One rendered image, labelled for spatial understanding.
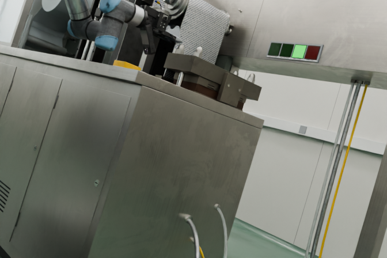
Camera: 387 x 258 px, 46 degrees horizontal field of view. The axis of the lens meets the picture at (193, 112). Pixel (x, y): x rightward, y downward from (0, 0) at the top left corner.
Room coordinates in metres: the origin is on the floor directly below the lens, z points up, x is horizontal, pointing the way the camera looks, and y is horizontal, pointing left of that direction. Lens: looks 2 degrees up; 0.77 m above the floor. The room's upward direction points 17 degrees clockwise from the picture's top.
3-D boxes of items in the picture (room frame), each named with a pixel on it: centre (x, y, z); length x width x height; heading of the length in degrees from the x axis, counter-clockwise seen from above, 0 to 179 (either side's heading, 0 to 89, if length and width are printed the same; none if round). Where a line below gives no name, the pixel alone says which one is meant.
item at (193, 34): (1.88, 0.06, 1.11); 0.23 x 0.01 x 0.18; 133
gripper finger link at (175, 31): (1.76, 0.16, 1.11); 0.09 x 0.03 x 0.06; 124
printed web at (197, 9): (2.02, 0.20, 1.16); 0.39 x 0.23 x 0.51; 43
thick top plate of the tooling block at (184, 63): (1.81, -0.04, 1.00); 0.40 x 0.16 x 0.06; 133
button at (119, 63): (1.56, 0.26, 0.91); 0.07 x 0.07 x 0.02; 43
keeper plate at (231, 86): (1.76, -0.11, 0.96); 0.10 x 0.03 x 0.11; 133
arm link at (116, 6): (1.60, 0.37, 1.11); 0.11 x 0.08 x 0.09; 133
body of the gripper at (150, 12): (1.71, 0.25, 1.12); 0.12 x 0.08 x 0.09; 133
